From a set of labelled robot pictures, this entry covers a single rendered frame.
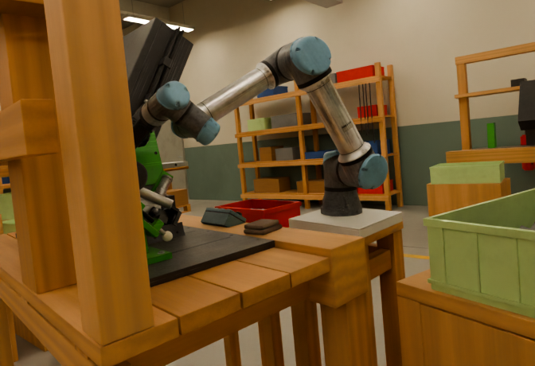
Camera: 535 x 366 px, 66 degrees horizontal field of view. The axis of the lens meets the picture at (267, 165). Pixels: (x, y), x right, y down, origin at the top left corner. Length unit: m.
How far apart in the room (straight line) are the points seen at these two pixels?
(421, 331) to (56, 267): 0.87
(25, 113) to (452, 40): 6.25
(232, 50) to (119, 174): 8.35
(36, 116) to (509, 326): 0.95
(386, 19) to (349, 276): 6.21
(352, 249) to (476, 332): 0.32
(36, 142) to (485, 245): 0.87
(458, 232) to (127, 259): 0.69
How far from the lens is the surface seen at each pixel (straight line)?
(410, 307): 1.14
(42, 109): 0.77
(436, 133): 6.64
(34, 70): 1.09
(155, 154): 1.44
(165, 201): 1.29
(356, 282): 1.13
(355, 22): 7.33
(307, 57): 1.24
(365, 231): 1.35
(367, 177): 1.35
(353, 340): 1.18
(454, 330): 1.08
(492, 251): 0.98
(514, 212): 1.37
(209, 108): 1.26
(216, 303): 0.83
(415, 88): 6.76
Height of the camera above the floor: 1.17
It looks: 3 degrees down
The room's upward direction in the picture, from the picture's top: 5 degrees counter-clockwise
